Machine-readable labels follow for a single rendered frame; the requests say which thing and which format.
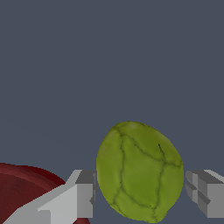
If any dark red round bowl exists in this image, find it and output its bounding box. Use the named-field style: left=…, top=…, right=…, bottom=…
left=0, top=162, right=91, bottom=224

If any green cracked round fruit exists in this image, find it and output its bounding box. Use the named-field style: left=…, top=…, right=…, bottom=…
left=95, top=121, right=185, bottom=224

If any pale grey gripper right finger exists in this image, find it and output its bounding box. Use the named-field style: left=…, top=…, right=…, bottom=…
left=185, top=169, right=224, bottom=219

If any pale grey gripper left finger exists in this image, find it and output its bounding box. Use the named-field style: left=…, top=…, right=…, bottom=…
left=2, top=169, right=97, bottom=224

